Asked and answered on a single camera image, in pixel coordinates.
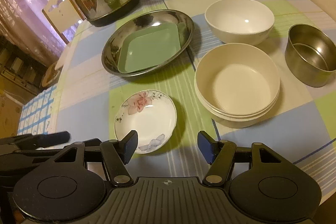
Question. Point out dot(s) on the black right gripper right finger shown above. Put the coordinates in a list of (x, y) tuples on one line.
[(223, 155)]

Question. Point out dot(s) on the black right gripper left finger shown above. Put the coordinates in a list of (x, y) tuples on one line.
[(70, 164)]

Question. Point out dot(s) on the floral white small dish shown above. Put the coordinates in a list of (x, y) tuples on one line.
[(152, 114)]

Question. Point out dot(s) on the stainless steel cylindrical bowl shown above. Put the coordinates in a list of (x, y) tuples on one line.
[(310, 55)]

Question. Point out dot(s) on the white round bowl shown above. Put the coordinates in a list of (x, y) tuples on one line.
[(240, 21)]

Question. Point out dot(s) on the blue white checkered cloth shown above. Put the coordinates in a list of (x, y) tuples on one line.
[(35, 117)]

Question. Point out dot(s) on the dark folding cart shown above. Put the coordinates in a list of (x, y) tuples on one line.
[(21, 69)]

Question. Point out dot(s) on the green square plastic plate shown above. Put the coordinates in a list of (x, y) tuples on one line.
[(149, 47)]

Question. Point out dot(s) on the large stainless steel plate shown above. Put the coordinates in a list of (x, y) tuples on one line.
[(112, 48)]

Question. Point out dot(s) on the white wooden chair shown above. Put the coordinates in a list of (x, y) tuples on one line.
[(62, 16)]

